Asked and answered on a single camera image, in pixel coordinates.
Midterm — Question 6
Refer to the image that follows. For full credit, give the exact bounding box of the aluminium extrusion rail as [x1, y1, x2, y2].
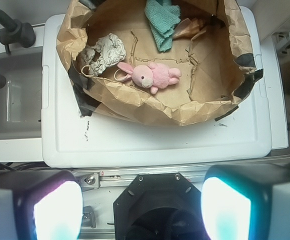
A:
[67, 154, 290, 190]

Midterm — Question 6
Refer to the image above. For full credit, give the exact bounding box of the peach crumpled fabric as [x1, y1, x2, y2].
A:
[172, 18, 206, 40]

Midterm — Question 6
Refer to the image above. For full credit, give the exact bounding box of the crumpled grey-white cloth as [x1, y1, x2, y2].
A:
[76, 33, 127, 77]

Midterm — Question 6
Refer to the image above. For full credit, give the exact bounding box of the white plastic bin lid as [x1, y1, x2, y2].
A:
[41, 14, 272, 168]

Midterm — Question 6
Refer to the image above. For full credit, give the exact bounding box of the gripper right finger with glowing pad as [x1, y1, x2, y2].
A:
[200, 163, 290, 240]

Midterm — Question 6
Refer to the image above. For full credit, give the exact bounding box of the white sink basin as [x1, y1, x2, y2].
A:
[0, 26, 44, 163]

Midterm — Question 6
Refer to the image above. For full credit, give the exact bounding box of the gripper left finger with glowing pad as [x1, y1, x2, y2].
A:
[0, 170, 83, 240]

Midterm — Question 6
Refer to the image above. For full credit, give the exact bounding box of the teal blue cloth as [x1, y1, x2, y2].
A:
[144, 0, 181, 52]

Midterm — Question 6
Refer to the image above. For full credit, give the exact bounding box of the brown paper bag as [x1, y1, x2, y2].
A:
[56, 0, 263, 126]

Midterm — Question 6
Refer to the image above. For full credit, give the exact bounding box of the pink plush bunny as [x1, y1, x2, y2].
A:
[114, 62, 182, 95]

